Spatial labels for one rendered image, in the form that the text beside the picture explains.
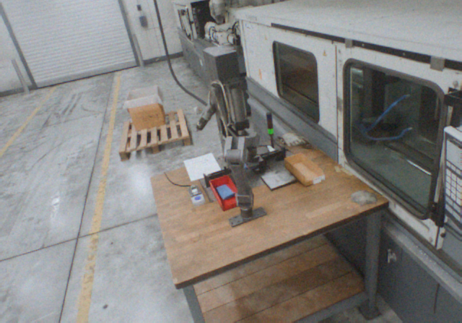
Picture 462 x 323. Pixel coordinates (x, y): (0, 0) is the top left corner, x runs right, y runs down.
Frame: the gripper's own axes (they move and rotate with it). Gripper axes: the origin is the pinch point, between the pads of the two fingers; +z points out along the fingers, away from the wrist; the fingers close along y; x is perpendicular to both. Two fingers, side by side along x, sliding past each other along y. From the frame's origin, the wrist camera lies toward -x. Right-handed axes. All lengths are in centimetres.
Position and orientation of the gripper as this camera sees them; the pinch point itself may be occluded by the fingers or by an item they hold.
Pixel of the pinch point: (249, 167)
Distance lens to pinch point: 196.3
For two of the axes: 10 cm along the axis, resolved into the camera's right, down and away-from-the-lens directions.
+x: -9.4, 2.6, -2.4
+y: -3.5, -7.6, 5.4
